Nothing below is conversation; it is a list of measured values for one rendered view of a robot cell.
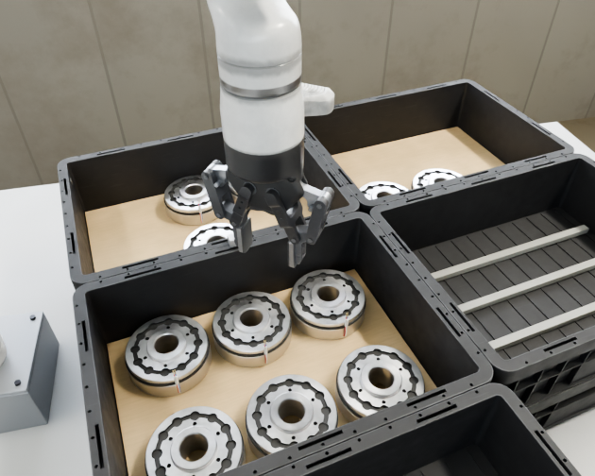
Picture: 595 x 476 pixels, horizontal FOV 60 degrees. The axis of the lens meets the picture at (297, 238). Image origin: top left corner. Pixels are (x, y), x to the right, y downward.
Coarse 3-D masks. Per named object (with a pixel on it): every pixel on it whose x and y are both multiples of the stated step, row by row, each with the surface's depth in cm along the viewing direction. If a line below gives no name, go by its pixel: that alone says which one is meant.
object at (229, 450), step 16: (176, 416) 57; (192, 416) 58; (208, 416) 57; (224, 416) 57; (160, 432) 56; (176, 432) 56; (224, 432) 56; (160, 448) 55; (224, 448) 54; (240, 448) 54; (160, 464) 53; (224, 464) 54
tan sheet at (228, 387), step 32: (384, 320) 71; (288, 352) 67; (320, 352) 67; (128, 384) 64; (224, 384) 64; (256, 384) 64; (128, 416) 61; (160, 416) 61; (288, 416) 61; (128, 448) 58
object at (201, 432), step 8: (184, 432) 55; (192, 432) 55; (200, 432) 55; (208, 432) 55; (176, 440) 55; (184, 440) 55; (208, 440) 55; (216, 440) 55; (176, 448) 54; (208, 448) 54; (216, 448) 54; (176, 456) 53; (208, 456) 53; (176, 464) 53; (184, 464) 53; (192, 464) 53; (200, 464) 53; (208, 464) 53
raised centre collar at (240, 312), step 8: (248, 304) 69; (256, 304) 69; (240, 312) 68; (248, 312) 68; (256, 312) 68; (264, 312) 68; (232, 320) 67; (240, 320) 67; (264, 320) 67; (240, 328) 66; (248, 328) 66; (256, 328) 66; (264, 328) 66
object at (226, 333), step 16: (224, 304) 69; (240, 304) 69; (272, 304) 70; (224, 320) 68; (272, 320) 67; (288, 320) 67; (224, 336) 66; (240, 336) 65; (256, 336) 65; (272, 336) 66; (240, 352) 64; (256, 352) 64
